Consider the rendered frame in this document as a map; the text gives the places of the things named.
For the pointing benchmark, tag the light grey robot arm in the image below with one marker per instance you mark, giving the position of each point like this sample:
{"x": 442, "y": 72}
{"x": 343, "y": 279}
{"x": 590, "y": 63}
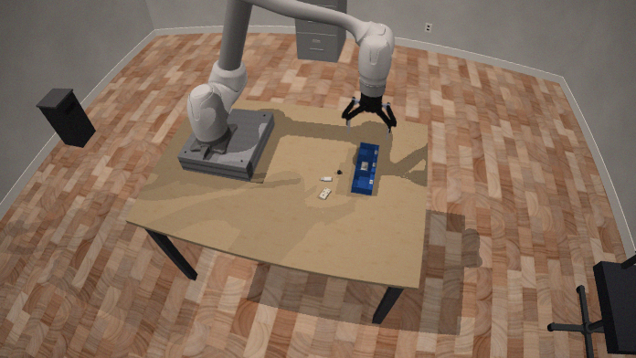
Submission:
{"x": 208, "y": 107}

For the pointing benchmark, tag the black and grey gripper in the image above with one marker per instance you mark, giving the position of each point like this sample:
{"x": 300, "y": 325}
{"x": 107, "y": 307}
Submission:
{"x": 368, "y": 105}

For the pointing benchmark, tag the blue rack of bins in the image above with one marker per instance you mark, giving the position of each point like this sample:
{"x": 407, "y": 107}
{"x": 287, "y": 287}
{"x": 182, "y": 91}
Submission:
{"x": 361, "y": 184}

